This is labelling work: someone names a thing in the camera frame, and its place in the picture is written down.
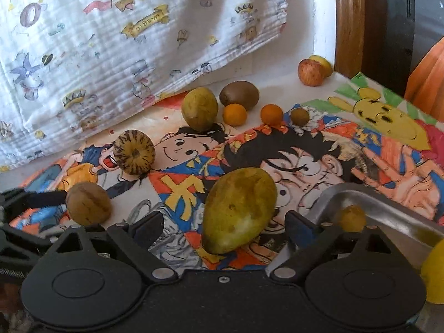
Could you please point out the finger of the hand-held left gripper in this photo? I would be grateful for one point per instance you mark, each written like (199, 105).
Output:
(31, 240)
(45, 198)

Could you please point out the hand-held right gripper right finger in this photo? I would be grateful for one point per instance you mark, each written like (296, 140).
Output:
(299, 227)

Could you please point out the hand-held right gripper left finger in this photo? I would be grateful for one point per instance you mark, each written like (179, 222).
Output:
(150, 223)

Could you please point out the round brown kiwi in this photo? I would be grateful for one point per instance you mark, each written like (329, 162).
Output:
(88, 203)

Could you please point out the small yellow-brown fruit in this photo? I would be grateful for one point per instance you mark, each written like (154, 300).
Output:
(352, 218)

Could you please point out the large green mango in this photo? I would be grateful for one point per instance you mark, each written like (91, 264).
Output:
(239, 210)

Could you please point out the cartoon poster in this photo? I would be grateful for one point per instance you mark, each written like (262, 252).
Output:
(194, 166)

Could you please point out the striped round fruit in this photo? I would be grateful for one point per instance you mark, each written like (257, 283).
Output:
(134, 151)

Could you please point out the small brown-green fruit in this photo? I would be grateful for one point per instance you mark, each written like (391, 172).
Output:
(299, 115)

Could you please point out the small orange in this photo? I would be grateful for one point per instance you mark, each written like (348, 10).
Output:
(271, 114)
(235, 114)

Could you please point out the green-yellow round fruit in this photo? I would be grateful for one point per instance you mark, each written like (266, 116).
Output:
(200, 108)

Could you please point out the large yellow fruit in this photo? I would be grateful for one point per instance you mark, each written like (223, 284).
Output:
(433, 274)

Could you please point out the oval brown kiwi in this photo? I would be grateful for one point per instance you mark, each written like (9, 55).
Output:
(239, 94)

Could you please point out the red apple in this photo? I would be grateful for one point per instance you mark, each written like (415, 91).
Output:
(311, 72)

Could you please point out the small yellow fruit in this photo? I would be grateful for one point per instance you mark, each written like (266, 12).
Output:
(324, 64)

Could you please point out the white printed blanket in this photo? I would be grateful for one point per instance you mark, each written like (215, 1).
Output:
(121, 41)

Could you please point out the orange cloth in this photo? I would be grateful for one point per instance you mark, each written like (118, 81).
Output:
(428, 83)

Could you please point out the dark grey object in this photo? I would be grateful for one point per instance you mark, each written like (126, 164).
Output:
(399, 24)

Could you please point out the wooden frame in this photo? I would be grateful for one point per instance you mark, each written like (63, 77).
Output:
(353, 24)

